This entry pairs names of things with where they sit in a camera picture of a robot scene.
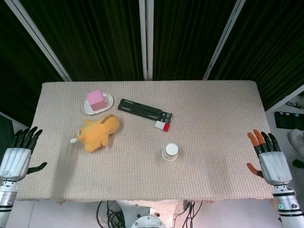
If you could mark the white and red block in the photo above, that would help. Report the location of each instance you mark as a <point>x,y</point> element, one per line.
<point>162,125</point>

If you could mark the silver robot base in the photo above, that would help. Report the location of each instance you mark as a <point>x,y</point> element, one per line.
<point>148,219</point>

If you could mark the orange plush toy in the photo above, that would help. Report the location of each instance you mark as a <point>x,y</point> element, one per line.
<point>99,133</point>

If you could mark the black folding stand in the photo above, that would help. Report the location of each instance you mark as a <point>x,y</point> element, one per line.
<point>142,109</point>

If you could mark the black electronic device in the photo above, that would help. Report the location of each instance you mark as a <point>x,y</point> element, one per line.
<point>288,120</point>

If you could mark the white partition frame post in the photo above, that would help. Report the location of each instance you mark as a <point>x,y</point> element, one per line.
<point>224,38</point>
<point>146,39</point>
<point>38,35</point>

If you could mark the white oval plate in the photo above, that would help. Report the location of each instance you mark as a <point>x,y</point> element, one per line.
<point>91,108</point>

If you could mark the white paper cup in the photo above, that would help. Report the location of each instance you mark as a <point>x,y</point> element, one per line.
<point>170,152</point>

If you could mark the pink foam cube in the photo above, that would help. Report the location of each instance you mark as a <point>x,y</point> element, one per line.
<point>96,100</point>

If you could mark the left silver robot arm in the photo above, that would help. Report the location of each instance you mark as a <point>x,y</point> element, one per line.
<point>7,197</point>

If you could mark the beige woven tablecloth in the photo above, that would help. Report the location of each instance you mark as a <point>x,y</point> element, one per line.
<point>152,166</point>

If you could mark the right silver robot hand orange fingertips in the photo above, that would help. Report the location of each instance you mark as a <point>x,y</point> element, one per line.
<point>274,166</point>

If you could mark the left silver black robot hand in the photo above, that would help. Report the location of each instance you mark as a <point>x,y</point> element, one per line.
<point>14,158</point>

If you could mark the white sneaker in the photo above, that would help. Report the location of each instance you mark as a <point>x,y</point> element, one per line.
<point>297,140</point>

